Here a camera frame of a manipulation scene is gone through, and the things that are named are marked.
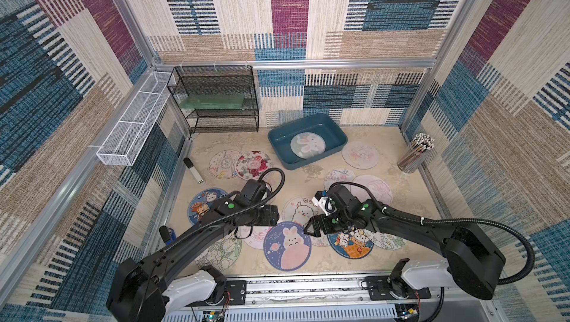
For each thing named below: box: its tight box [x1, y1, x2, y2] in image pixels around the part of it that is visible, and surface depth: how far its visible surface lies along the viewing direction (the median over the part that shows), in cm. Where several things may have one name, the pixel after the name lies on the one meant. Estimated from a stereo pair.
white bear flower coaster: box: [310, 229, 332, 248], surface depth 85 cm
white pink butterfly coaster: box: [323, 168, 356, 193], surface depth 104 cm
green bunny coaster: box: [290, 131, 327, 160], surface depth 117 cm
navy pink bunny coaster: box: [263, 221, 312, 272], surface depth 85 cm
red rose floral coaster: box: [235, 150, 273, 181], surface depth 110 cm
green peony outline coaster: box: [194, 232, 243, 272], surface depth 83 cm
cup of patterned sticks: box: [397, 132, 435, 174], surface depth 96 cm
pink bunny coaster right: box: [350, 174, 393, 207], surface depth 99 cm
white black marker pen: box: [183, 157, 205, 185], surface depth 101 cm
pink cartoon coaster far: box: [341, 141, 380, 170], surface depth 112 cm
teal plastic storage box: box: [267, 113, 349, 170], surface depth 117 cm
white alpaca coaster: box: [282, 195, 325, 229], surface depth 93 cm
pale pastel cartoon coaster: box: [209, 149, 243, 180], surface depth 110 cm
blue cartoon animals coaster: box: [326, 228, 375, 259], surface depth 85 cm
